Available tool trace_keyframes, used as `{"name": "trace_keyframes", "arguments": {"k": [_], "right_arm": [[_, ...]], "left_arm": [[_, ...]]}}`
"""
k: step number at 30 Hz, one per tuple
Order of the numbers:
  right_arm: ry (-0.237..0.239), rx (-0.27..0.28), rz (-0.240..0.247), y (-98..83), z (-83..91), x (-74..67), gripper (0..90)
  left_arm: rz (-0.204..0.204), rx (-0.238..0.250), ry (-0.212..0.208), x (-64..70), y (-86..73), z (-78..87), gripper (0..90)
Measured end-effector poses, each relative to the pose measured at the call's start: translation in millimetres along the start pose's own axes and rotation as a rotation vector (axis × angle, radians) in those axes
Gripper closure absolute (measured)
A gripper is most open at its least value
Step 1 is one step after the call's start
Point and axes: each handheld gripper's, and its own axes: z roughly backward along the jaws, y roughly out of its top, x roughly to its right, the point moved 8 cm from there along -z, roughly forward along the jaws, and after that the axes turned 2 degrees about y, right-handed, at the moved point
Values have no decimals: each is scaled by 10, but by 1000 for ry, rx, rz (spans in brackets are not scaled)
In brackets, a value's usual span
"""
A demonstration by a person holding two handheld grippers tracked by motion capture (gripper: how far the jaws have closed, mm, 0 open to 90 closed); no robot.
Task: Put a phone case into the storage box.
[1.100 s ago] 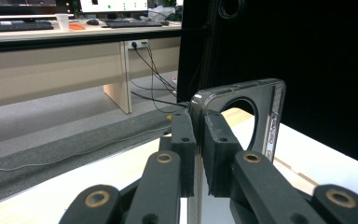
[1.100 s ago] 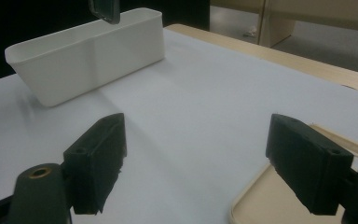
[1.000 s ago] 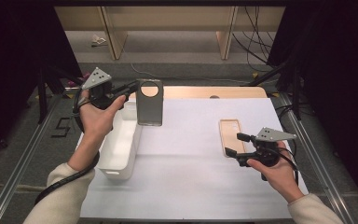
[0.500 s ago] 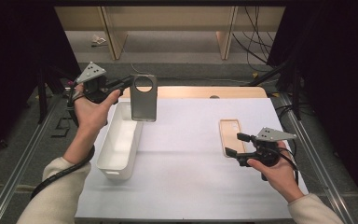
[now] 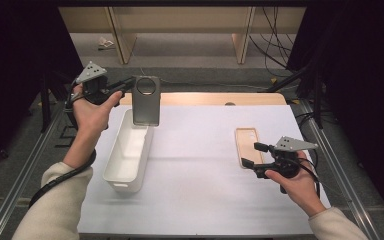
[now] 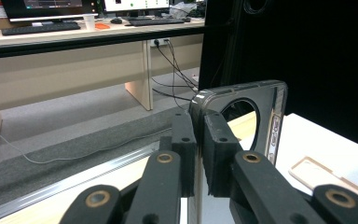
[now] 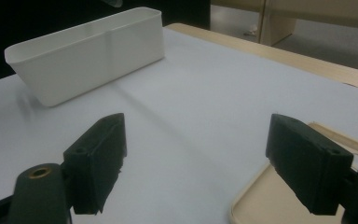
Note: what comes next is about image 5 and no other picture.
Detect white plastic bin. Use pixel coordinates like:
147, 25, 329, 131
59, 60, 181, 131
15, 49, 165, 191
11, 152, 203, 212
102, 109, 155, 194

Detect person's left hand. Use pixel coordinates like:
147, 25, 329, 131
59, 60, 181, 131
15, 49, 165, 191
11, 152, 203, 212
73, 84, 124, 136

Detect white floor cable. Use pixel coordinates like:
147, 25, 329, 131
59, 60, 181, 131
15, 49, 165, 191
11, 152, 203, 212
139, 67, 268, 90

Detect black curtain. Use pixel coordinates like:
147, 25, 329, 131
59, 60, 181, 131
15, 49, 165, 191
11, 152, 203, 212
0, 0, 84, 168
286, 0, 384, 219

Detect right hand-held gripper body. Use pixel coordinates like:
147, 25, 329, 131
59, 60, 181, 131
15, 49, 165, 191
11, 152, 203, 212
254, 135, 319, 180

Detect black metal stand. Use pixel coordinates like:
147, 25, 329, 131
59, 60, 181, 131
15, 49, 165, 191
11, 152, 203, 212
265, 63, 325, 130
40, 68, 64, 134

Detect person's right hand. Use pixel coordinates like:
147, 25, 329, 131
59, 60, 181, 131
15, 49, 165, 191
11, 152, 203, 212
264, 151, 328, 218

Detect light wooden desk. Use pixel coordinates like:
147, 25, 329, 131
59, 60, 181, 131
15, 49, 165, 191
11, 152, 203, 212
58, 6, 307, 65

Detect crumpled paper scrap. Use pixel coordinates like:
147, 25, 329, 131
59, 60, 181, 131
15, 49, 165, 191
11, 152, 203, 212
97, 36, 115, 51

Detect metal floor rail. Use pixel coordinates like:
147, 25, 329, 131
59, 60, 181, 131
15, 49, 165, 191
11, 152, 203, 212
0, 99, 68, 240
298, 99, 384, 240

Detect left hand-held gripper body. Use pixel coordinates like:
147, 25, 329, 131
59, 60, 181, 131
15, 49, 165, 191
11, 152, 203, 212
75, 61, 113, 105

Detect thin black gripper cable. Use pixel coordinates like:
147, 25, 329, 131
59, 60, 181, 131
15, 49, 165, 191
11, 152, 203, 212
279, 148, 322, 201

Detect beige phone case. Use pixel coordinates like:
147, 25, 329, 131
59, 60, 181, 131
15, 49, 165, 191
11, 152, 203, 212
234, 127, 266, 169

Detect grey transparent phone case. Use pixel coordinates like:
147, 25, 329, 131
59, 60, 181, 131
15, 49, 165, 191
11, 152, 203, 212
131, 75, 162, 127

